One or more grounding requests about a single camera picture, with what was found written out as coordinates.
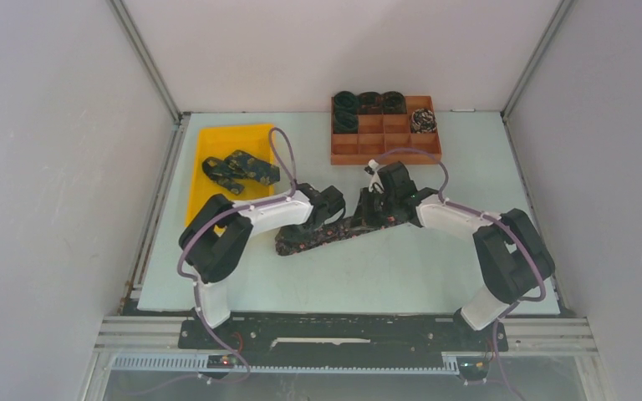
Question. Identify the rolled dark gold-patterned tie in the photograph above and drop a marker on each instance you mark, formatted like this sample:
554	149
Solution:
393	102

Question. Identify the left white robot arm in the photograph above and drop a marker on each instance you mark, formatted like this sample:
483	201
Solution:
213	243

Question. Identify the white-patterned tie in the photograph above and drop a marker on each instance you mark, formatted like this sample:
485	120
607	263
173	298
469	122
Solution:
423	120

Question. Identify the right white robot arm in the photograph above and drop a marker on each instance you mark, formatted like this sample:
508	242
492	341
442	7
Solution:
512	257

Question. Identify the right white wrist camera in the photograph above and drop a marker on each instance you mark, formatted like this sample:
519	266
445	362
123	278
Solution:
375	184

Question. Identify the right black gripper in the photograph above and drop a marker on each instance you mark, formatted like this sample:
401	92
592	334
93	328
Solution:
364	215

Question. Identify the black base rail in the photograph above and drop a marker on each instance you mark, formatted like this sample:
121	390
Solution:
342	341

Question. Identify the yellow plastic bin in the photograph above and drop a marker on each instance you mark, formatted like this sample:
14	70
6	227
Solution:
220	142

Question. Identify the rolled dark red-patterned tie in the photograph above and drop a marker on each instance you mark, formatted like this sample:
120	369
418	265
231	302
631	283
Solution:
370	103

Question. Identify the orange compartment tray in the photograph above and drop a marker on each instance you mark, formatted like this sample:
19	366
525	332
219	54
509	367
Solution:
387	136

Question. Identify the dark gold-patterned folded tie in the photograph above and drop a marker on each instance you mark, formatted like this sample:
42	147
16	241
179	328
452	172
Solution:
239	165

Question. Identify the dark floral red-dotted tie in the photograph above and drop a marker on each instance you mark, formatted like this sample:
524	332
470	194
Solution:
292	240

